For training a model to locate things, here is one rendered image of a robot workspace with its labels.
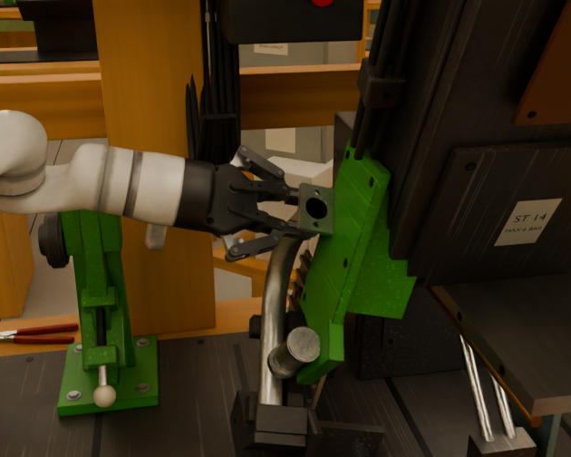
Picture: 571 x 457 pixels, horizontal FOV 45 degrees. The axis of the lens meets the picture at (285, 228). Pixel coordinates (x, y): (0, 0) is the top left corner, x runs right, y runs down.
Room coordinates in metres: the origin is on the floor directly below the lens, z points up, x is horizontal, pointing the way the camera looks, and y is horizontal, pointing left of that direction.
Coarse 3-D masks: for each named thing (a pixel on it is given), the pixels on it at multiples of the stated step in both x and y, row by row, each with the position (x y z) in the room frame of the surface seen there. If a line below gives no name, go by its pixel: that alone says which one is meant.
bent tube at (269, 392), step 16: (304, 192) 0.71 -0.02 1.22; (320, 192) 0.71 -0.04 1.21; (304, 208) 0.69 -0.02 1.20; (320, 208) 0.72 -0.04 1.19; (304, 224) 0.68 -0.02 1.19; (320, 224) 0.68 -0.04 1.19; (288, 240) 0.74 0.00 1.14; (272, 256) 0.76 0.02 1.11; (288, 256) 0.75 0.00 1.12; (272, 272) 0.75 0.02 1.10; (288, 272) 0.75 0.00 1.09; (272, 288) 0.74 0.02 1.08; (272, 304) 0.73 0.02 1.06; (272, 320) 0.71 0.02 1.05; (272, 336) 0.70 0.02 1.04; (272, 384) 0.65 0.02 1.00; (272, 400) 0.64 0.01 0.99
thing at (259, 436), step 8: (256, 432) 0.60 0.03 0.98; (248, 440) 0.61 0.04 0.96; (256, 440) 0.59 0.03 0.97; (264, 440) 0.59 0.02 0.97; (272, 440) 0.59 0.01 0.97; (280, 440) 0.60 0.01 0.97; (288, 440) 0.60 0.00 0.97; (296, 440) 0.60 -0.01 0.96; (304, 440) 0.60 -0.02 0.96; (248, 448) 0.61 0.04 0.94; (256, 448) 0.61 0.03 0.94; (264, 448) 0.61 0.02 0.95; (272, 448) 0.61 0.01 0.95; (280, 448) 0.61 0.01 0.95; (288, 448) 0.61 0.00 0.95; (296, 448) 0.60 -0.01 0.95
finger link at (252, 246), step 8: (248, 240) 0.66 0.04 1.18; (256, 240) 0.66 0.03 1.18; (264, 240) 0.66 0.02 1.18; (272, 240) 0.67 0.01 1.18; (280, 240) 0.67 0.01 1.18; (232, 248) 0.65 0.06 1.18; (240, 248) 0.65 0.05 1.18; (248, 248) 0.65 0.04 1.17; (256, 248) 0.65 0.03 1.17; (264, 248) 0.68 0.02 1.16; (232, 256) 0.65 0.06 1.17; (248, 256) 0.66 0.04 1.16
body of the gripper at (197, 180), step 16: (192, 160) 0.69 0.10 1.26; (192, 176) 0.67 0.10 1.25; (208, 176) 0.67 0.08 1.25; (224, 176) 0.70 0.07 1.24; (240, 176) 0.71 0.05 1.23; (192, 192) 0.66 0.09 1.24; (208, 192) 0.66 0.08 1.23; (224, 192) 0.69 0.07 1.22; (240, 192) 0.70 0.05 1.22; (256, 192) 0.70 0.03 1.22; (192, 208) 0.65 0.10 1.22; (208, 208) 0.66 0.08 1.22; (224, 208) 0.68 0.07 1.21; (256, 208) 0.69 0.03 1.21; (176, 224) 0.66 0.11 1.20; (192, 224) 0.66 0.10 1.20; (208, 224) 0.66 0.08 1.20; (224, 224) 0.66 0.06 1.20; (240, 224) 0.67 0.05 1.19
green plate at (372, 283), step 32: (352, 160) 0.70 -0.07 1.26; (352, 192) 0.67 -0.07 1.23; (384, 192) 0.62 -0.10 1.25; (352, 224) 0.64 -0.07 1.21; (384, 224) 0.63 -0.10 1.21; (320, 256) 0.70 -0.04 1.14; (352, 256) 0.61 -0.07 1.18; (384, 256) 0.63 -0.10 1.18; (320, 288) 0.67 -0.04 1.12; (352, 288) 0.61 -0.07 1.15; (384, 288) 0.63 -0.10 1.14; (320, 320) 0.64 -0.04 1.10
